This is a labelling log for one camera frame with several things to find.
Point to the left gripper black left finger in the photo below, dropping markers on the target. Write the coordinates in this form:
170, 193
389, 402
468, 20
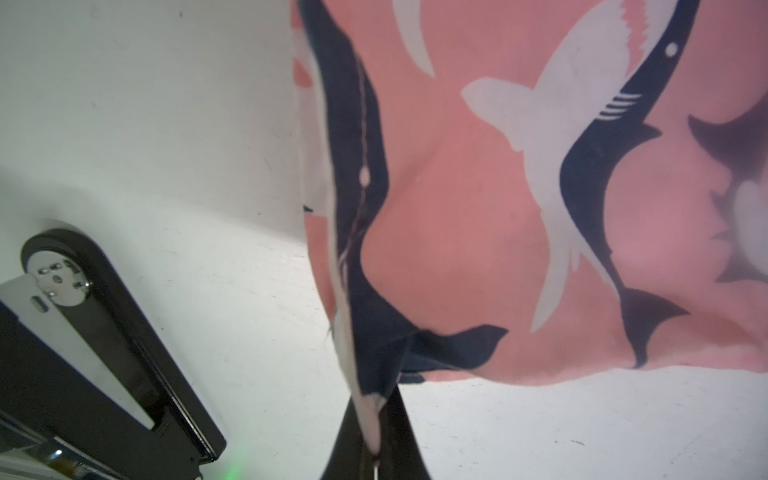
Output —
350, 458

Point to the pink shark print shorts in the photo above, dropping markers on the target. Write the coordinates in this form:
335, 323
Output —
533, 191

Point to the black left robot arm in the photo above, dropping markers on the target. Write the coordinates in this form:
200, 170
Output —
88, 389

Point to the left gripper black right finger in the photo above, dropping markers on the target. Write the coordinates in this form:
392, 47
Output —
399, 457

